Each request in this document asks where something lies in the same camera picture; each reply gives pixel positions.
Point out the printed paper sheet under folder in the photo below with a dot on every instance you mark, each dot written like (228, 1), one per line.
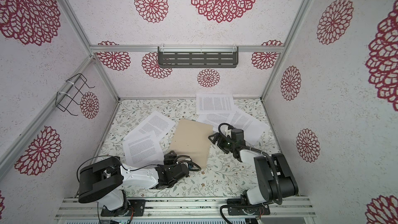
(215, 119)

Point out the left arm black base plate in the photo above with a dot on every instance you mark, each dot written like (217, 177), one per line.
(133, 208)

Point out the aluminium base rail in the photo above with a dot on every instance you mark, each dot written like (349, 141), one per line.
(198, 207)

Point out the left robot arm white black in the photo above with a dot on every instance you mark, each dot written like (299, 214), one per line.
(104, 182)

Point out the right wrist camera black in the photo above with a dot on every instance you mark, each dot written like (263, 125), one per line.
(237, 136)

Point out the black wire wall rack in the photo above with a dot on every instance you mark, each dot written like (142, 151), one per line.
(65, 98)

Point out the beige file folder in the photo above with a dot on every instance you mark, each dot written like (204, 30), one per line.
(191, 139)

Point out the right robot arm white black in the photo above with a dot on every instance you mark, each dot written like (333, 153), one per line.
(275, 178)

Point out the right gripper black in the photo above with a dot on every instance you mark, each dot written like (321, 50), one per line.
(220, 143)

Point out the printed paper sheet back wall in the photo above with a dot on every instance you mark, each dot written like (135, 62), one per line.
(215, 104)

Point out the grey metal wall shelf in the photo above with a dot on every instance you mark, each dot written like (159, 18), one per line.
(198, 57)

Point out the printed paper sheet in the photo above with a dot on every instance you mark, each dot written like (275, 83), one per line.
(215, 119)
(252, 127)
(156, 122)
(142, 150)

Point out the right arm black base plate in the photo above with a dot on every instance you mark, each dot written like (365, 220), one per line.
(237, 209)

